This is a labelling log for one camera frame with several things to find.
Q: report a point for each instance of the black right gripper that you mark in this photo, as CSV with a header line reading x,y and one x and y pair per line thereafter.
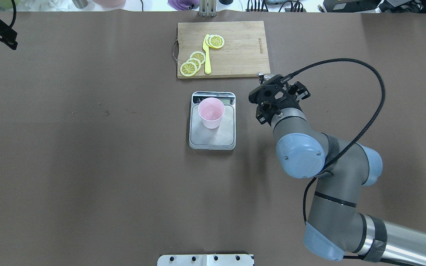
x,y
261,113

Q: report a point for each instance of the pink cup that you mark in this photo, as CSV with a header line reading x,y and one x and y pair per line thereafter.
x,y
211,111

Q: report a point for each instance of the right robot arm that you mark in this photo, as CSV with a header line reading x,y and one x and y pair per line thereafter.
x,y
333,227

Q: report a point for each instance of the digital kitchen scale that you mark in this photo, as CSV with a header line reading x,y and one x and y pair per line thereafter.
x,y
221,138

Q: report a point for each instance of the bamboo cutting board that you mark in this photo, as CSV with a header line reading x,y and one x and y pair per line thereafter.
x,y
244,54

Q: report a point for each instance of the yellow plastic knife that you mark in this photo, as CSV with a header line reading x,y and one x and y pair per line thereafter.
x,y
207,64

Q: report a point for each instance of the lemon slice front left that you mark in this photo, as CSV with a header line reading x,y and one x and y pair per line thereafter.
x,y
217,41

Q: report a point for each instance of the power strip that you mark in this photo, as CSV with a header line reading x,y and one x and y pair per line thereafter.
x,y
288,6

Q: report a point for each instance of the lemon slice behind left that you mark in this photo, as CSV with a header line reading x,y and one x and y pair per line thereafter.
x,y
206,41

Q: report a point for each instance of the pink bowl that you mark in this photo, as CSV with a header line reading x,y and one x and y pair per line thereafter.
x,y
109,3

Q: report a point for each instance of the purple cloth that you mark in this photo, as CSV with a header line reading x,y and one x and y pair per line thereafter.
x,y
183,5

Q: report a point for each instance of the aluminium frame post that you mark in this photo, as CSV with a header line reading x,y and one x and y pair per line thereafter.
x,y
208,8

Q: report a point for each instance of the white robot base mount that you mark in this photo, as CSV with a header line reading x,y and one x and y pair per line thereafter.
x,y
207,260

